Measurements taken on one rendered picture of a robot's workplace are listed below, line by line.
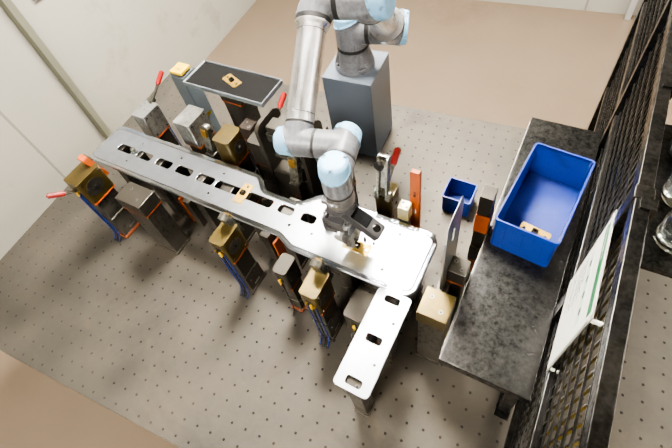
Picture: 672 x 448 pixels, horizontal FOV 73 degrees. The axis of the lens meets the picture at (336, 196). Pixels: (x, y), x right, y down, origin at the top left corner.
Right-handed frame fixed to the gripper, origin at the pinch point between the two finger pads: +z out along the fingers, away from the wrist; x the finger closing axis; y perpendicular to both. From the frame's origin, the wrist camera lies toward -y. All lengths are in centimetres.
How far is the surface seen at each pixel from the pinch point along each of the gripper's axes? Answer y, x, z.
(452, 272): -28.2, -1.2, -1.7
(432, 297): -25.8, 6.8, 0.1
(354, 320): -7.8, 18.5, 8.2
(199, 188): 63, -1, 6
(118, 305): 83, 43, 36
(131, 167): 95, 1, 6
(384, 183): -0.5, -19.5, -4.9
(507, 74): 0, -216, 105
